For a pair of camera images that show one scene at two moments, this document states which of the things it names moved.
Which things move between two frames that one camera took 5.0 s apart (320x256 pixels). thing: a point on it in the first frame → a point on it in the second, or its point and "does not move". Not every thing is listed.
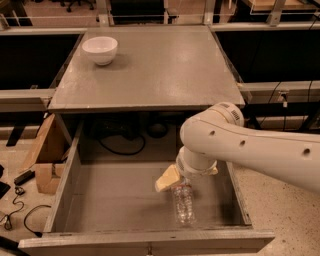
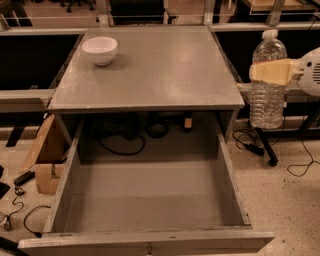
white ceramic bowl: [101, 49] does not move
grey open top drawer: [112, 208] does not move
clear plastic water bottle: [184, 203] → [266, 100]
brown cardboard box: [47, 153] does not move
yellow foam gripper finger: [168, 179] → [275, 71]
